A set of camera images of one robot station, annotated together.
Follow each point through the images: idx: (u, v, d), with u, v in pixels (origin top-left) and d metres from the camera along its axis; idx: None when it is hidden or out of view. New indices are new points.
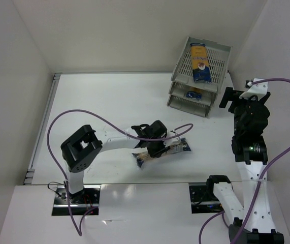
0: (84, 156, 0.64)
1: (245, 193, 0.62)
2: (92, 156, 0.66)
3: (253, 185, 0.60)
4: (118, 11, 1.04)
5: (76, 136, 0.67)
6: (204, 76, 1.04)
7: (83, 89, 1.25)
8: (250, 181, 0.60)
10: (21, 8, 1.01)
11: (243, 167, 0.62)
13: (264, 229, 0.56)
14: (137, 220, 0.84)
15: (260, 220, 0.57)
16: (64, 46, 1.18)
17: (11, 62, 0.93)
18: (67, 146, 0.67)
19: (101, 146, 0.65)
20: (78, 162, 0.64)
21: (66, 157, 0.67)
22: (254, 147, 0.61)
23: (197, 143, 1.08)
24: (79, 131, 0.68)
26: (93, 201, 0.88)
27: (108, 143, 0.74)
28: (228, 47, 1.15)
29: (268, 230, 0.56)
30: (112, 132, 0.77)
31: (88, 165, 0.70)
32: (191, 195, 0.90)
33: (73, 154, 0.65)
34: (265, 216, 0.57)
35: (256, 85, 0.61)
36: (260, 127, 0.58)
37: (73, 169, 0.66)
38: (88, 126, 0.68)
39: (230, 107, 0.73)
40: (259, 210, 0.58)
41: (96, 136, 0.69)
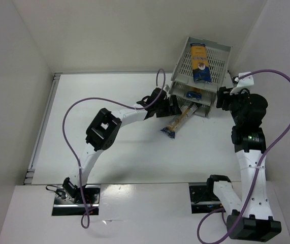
0: (110, 133, 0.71)
1: (243, 181, 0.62)
2: (115, 133, 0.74)
3: (251, 172, 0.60)
4: (118, 11, 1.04)
5: (96, 120, 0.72)
6: (204, 76, 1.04)
7: (83, 89, 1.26)
8: (248, 168, 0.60)
10: (21, 8, 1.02)
11: (242, 155, 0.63)
13: (262, 215, 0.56)
14: (137, 219, 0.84)
15: (256, 208, 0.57)
16: (64, 46, 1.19)
17: (11, 62, 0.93)
18: (92, 129, 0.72)
19: (120, 121, 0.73)
20: (106, 139, 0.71)
21: (93, 138, 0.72)
22: (253, 136, 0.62)
23: (197, 143, 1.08)
24: (97, 115, 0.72)
26: (93, 201, 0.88)
27: (124, 119, 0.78)
28: (228, 47, 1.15)
29: (265, 217, 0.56)
30: (124, 110, 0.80)
31: (114, 141, 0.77)
32: (191, 195, 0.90)
33: (100, 134, 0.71)
34: (262, 204, 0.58)
35: (242, 79, 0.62)
36: (259, 117, 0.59)
37: (103, 147, 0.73)
38: (104, 109, 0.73)
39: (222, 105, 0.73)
40: (257, 197, 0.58)
41: (114, 116, 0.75)
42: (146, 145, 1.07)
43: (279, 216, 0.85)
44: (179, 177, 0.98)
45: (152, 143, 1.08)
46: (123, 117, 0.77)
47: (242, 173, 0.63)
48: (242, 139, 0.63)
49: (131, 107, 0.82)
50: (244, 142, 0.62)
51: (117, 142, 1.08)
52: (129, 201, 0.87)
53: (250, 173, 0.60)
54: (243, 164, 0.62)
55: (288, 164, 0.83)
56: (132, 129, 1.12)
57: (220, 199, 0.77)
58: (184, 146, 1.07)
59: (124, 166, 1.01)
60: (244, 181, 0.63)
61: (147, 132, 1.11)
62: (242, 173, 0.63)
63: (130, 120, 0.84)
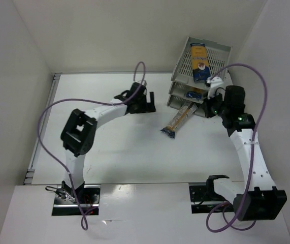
0: (86, 135, 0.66)
1: (242, 158, 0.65)
2: (93, 134, 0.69)
3: (247, 148, 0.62)
4: (118, 11, 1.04)
5: (70, 123, 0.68)
6: (204, 76, 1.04)
7: (83, 89, 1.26)
8: (244, 146, 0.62)
10: (21, 9, 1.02)
11: (235, 136, 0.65)
13: (265, 186, 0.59)
14: (137, 219, 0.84)
15: (259, 180, 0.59)
16: (64, 46, 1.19)
17: (11, 63, 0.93)
18: (67, 133, 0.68)
19: (96, 122, 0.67)
20: (83, 142, 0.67)
21: (69, 143, 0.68)
22: (244, 119, 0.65)
23: (197, 143, 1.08)
24: (70, 117, 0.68)
26: (93, 201, 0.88)
27: (101, 117, 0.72)
28: (228, 47, 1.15)
29: (269, 187, 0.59)
30: (100, 107, 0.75)
31: (93, 143, 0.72)
32: (191, 195, 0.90)
33: (75, 138, 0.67)
34: (263, 175, 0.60)
35: (212, 79, 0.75)
36: (242, 100, 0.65)
37: (81, 150, 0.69)
38: (76, 110, 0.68)
39: (207, 113, 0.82)
40: (258, 170, 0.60)
41: (88, 116, 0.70)
42: (146, 145, 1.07)
43: (279, 216, 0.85)
44: (179, 177, 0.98)
45: (152, 143, 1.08)
46: (99, 116, 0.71)
47: (238, 152, 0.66)
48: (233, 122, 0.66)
49: (108, 103, 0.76)
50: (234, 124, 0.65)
51: (117, 142, 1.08)
52: (129, 201, 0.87)
53: (248, 150, 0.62)
54: (237, 143, 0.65)
55: (288, 164, 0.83)
56: (132, 129, 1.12)
57: (223, 195, 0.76)
58: (184, 146, 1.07)
59: (124, 166, 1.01)
60: (241, 159, 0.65)
61: (147, 132, 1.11)
62: (238, 152, 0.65)
63: (110, 117, 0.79)
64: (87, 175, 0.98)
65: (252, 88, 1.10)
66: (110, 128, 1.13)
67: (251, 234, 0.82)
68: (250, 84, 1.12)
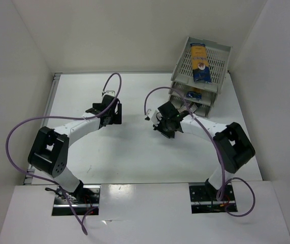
0: (58, 154, 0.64)
1: (201, 131, 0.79)
2: (64, 153, 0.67)
3: (194, 123, 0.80)
4: (118, 11, 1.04)
5: (39, 143, 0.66)
6: (204, 76, 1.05)
7: (83, 89, 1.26)
8: (191, 123, 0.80)
10: (21, 9, 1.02)
11: (185, 125, 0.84)
13: (221, 127, 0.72)
14: (137, 220, 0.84)
15: (216, 128, 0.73)
16: (64, 46, 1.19)
17: (11, 63, 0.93)
18: (36, 154, 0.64)
19: (67, 138, 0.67)
20: (55, 162, 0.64)
21: (38, 165, 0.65)
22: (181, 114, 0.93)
23: (197, 143, 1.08)
24: (38, 137, 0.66)
26: (93, 202, 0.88)
27: (73, 132, 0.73)
28: (228, 47, 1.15)
29: (224, 127, 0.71)
30: (70, 123, 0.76)
31: (65, 163, 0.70)
32: (191, 195, 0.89)
33: (46, 159, 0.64)
34: (216, 125, 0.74)
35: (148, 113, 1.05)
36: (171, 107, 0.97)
37: (54, 172, 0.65)
38: (44, 128, 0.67)
39: (166, 134, 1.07)
40: (208, 125, 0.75)
41: (58, 133, 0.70)
42: (146, 145, 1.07)
43: (280, 216, 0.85)
44: (179, 177, 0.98)
45: (153, 143, 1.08)
46: (70, 132, 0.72)
47: (193, 132, 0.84)
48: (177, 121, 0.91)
49: (80, 118, 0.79)
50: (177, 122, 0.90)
51: (117, 142, 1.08)
52: (129, 201, 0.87)
53: (195, 123, 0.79)
54: (186, 126, 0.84)
55: (288, 164, 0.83)
56: (132, 130, 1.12)
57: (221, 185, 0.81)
58: (184, 146, 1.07)
59: (123, 167, 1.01)
60: (197, 132, 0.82)
61: (147, 132, 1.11)
62: (192, 131, 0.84)
63: (84, 131, 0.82)
64: (87, 175, 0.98)
65: (252, 88, 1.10)
66: (109, 128, 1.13)
67: (251, 234, 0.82)
68: (250, 84, 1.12)
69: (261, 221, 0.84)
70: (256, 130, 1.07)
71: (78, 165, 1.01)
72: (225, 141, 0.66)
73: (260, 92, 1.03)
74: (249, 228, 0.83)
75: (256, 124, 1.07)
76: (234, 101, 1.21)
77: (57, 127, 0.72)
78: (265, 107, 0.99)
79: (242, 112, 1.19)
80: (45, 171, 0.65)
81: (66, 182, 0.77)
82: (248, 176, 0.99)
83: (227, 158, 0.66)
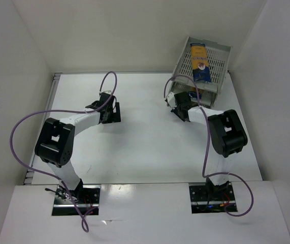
0: (64, 142, 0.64)
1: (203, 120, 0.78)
2: (70, 142, 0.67)
3: (198, 112, 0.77)
4: (118, 11, 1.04)
5: (44, 133, 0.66)
6: (204, 76, 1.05)
7: (83, 89, 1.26)
8: (195, 111, 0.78)
10: (21, 9, 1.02)
11: (191, 115, 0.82)
13: (219, 113, 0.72)
14: (137, 220, 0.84)
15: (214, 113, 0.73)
16: (64, 46, 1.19)
17: (11, 64, 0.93)
18: (42, 145, 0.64)
19: (73, 127, 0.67)
20: (62, 151, 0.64)
21: (45, 156, 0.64)
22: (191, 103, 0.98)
23: (197, 142, 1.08)
24: (43, 128, 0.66)
26: (93, 201, 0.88)
27: (77, 123, 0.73)
28: (227, 47, 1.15)
29: (221, 112, 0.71)
30: (74, 116, 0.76)
31: (71, 152, 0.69)
32: (191, 195, 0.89)
33: (53, 147, 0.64)
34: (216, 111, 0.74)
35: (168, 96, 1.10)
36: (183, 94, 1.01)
37: (62, 161, 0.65)
38: (50, 118, 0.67)
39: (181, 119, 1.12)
40: (208, 111, 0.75)
41: (64, 123, 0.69)
42: (146, 145, 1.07)
43: (279, 216, 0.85)
44: (179, 177, 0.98)
45: (152, 143, 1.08)
46: (75, 122, 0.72)
47: (198, 121, 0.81)
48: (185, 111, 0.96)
49: (82, 112, 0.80)
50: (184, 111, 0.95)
51: (117, 142, 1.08)
52: (129, 201, 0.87)
53: (199, 112, 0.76)
54: (192, 114, 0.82)
55: (288, 164, 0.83)
56: (132, 129, 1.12)
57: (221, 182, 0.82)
58: (184, 146, 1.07)
59: (123, 166, 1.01)
60: (201, 121, 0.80)
61: (147, 132, 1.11)
62: (198, 120, 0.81)
63: (86, 125, 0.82)
64: (87, 175, 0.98)
65: (252, 88, 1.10)
66: (109, 128, 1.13)
67: (251, 234, 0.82)
68: (250, 84, 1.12)
69: (260, 221, 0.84)
70: (256, 130, 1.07)
71: (78, 164, 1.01)
72: (217, 122, 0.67)
73: (260, 92, 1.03)
74: (249, 229, 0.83)
75: (256, 125, 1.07)
76: (234, 101, 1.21)
77: (62, 118, 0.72)
78: (265, 108, 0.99)
79: (242, 112, 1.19)
80: (53, 161, 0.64)
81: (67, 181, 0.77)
82: (248, 176, 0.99)
83: (217, 140, 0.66)
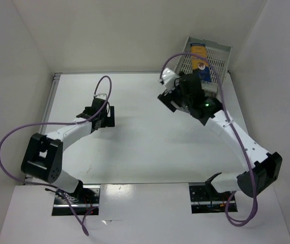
0: (52, 160, 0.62)
1: (229, 141, 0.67)
2: (59, 157, 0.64)
3: (227, 130, 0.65)
4: (118, 11, 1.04)
5: (32, 150, 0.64)
6: (204, 77, 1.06)
7: (83, 89, 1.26)
8: (223, 128, 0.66)
10: (21, 8, 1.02)
11: (212, 123, 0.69)
13: (261, 155, 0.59)
14: (137, 220, 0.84)
15: (254, 152, 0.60)
16: (63, 46, 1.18)
17: (11, 64, 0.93)
18: (30, 162, 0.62)
19: (61, 142, 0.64)
20: (51, 169, 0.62)
21: (34, 174, 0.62)
22: (208, 103, 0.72)
23: (197, 142, 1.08)
24: (30, 145, 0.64)
26: (93, 201, 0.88)
27: (66, 137, 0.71)
28: (228, 47, 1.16)
29: (265, 155, 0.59)
30: (62, 128, 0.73)
31: (61, 169, 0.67)
32: (191, 195, 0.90)
33: (41, 165, 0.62)
34: (255, 148, 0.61)
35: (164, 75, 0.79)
36: (198, 85, 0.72)
37: (50, 179, 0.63)
38: (36, 134, 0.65)
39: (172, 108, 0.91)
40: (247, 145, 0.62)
41: (51, 139, 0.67)
42: (147, 145, 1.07)
43: (279, 216, 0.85)
44: (179, 177, 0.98)
45: (152, 143, 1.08)
46: (64, 136, 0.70)
47: (219, 134, 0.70)
48: (204, 111, 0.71)
49: (71, 123, 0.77)
50: (207, 113, 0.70)
51: (117, 142, 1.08)
52: (129, 201, 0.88)
53: (229, 131, 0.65)
54: (216, 126, 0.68)
55: (288, 164, 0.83)
56: (132, 129, 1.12)
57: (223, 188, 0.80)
58: (186, 145, 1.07)
59: (123, 167, 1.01)
60: (225, 139, 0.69)
61: (147, 132, 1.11)
62: (221, 135, 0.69)
63: (77, 136, 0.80)
64: (87, 175, 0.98)
65: (252, 88, 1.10)
66: (109, 128, 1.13)
67: (251, 234, 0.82)
68: (250, 85, 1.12)
69: (260, 221, 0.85)
70: (256, 130, 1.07)
71: (78, 164, 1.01)
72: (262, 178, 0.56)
73: (260, 92, 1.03)
74: (249, 228, 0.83)
75: (256, 125, 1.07)
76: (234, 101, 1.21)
77: (49, 133, 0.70)
78: (264, 108, 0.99)
79: (242, 112, 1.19)
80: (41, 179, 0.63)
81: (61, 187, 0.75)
82: None
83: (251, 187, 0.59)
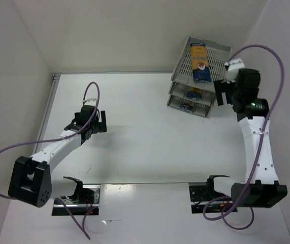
0: (39, 186, 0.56)
1: (249, 148, 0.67)
2: (47, 180, 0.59)
3: (255, 139, 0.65)
4: (118, 11, 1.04)
5: (17, 175, 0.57)
6: (204, 76, 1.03)
7: (83, 89, 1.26)
8: (252, 134, 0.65)
10: (21, 8, 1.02)
11: (246, 123, 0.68)
13: (268, 179, 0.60)
14: (137, 220, 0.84)
15: (263, 172, 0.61)
16: (63, 46, 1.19)
17: (11, 64, 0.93)
18: (15, 188, 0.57)
19: (47, 165, 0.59)
20: (39, 194, 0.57)
21: (21, 199, 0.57)
22: (256, 104, 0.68)
23: (197, 142, 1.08)
24: (15, 169, 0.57)
26: (93, 202, 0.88)
27: (54, 157, 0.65)
28: (228, 47, 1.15)
29: (271, 181, 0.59)
30: (49, 147, 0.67)
31: (50, 190, 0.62)
32: (191, 195, 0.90)
33: (28, 190, 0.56)
34: (267, 169, 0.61)
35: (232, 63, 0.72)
36: (255, 81, 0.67)
37: (39, 203, 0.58)
38: (21, 157, 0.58)
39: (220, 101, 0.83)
40: (262, 163, 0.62)
41: (37, 161, 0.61)
42: (147, 145, 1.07)
43: (280, 216, 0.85)
44: (179, 177, 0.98)
45: (153, 143, 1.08)
46: (51, 156, 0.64)
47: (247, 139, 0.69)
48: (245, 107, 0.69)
49: (59, 138, 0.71)
50: (247, 109, 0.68)
51: (117, 142, 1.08)
52: (129, 201, 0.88)
53: (255, 140, 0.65)
54: (247, 128, 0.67)
55: (288, 164, 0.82)
56: (132, 129, 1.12)
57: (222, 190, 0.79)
58: (186, 145, 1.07)
59: (123, 167, 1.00)
60: (247, 144, 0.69)
61: (147, 132, 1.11)
62: (247, 140, 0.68)
63: (66, 152, 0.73)
64: (87, 175, 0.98)
65: None
66: (109, 128, 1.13)
67: (251, 233, 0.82)
68: None
69: (260, 221, 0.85)
70: None
71: (78, 164, 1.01)
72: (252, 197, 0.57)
73: (260, 92, 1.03)
74: (249, 228, 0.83)
75: None
76: None
77: (35, 154, 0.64)
78: None
79: None
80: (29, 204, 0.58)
81: (57, 192, 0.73)
82: None
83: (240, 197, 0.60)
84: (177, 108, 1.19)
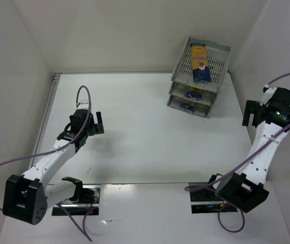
0: (33, 205, 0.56)
1: (253, 147, 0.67)
2: (41, 197, 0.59)
3: (262, 140, 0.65)
4: (118, 11, 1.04)
5: (9, 194, 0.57)
6: (204, 76, 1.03)
7: (83, 89, 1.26)
8: (261, 136, 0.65)
10: (21, 8, 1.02)
11: (261, 125, 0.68)
13: (255, 179, 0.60)
14: (137, 221, 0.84)
15: (252, 170, 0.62)
16: (63, 46, 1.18)
17: (11, 64, 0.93)
18: (10, 207, 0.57)
19: (40, 183, 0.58)
20: (34, 212, 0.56)
21: (17, 217, 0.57)
22: (281, 114, 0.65)
23: (197, 142, 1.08)
24: (7, 189, 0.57)
26: (93, 202, 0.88)
27: (46, 172, 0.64)
28: (228, 47, 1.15)
29: (256, 181, 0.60)
30: (41, 162, 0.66)
31: (46, 205, 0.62)
32: (191, 195, 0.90)
33: (23, 209, 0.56)
34: (259, 169, 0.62)
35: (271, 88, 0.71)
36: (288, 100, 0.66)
37: (35, 219, 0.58)
38: (12, 177, 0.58)
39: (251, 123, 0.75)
40: (257, 162, 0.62)
41: (30, 179, 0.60)
42: (147, 145, 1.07)
43: (279, 216, 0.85)
44: (179, 177, 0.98)
45: (152, 143, 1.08)
46: (43, 173, 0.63)
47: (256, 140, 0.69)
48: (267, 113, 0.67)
49: (51, 150, 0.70)
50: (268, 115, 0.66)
51: (117, 142, 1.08)
52: (129, 201, 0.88)
53: (262, 141, 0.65)
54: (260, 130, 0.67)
55: (288, 164, 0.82)
56: (132, 129, 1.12)
57: None
58: (186, 145, 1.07)
59: (123, 167, 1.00)
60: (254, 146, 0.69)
61: (147, 132, 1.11)
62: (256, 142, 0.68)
63: (60, 163, 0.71)
64: (87, 175, 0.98)
65: (252, 88, 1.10)
66: (109, 128, 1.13)
67: (250, 233, 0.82)
68: (250, 84, 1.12)
69: (260, 221, 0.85)
70: None
71: (78, 164, 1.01)
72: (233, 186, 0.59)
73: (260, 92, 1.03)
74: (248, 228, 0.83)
75: None
76: (234, 101, 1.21)
77: (27, 171, 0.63)
78: None
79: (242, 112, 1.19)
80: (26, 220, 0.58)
81: (59, 194, 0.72)
82: None
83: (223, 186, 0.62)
84: (177, 108, 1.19)
